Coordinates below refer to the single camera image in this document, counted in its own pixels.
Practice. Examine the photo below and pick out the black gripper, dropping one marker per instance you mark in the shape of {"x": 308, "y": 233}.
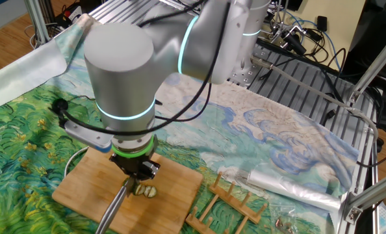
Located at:
{"x": 135, "y": 166}

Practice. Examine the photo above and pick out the steel cleaver knife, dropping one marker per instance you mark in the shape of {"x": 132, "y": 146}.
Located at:
{"x": 113, "y": 209}

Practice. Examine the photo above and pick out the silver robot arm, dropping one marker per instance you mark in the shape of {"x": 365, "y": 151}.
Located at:
{"x": 124, "y": 65}

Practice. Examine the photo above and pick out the wooden cutting board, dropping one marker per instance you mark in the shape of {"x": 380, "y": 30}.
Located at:
{"x": 82, "y": 195}

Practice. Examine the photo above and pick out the wooden peg rack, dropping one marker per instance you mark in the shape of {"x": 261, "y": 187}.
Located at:
{"x": 235, "y": 203}

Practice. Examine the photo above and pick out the painted landscape tablecloth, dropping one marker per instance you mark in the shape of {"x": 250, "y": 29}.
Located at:
{"x": 245, "y": 130}

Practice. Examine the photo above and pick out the small bag of screws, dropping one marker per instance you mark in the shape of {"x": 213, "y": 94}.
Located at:
{"x": 282, "y": 223}

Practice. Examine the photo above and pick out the clear plastic bag roll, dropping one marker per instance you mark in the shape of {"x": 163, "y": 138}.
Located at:
{"x": 293, "y": 190}

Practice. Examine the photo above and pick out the black power strip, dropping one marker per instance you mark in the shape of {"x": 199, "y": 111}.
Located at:
{"x": 69, "y": 14}

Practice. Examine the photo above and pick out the black computer case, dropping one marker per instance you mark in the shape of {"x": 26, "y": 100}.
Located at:
{"x": 381, "y": 48}

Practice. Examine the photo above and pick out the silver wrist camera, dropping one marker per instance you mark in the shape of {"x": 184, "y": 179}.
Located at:
{"x": 89, "y": 136}

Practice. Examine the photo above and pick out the aluminium frame post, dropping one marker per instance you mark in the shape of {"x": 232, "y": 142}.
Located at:
{"x": 38, "y": 22}

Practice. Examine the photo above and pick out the black camera on clamp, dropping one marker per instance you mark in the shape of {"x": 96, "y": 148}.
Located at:
{"x": 292, "y": 40}

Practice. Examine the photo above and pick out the aluminium frame strut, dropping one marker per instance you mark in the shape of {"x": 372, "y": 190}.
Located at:
{"x": 368, "y": 195}
{"x": 375, "y": 61}

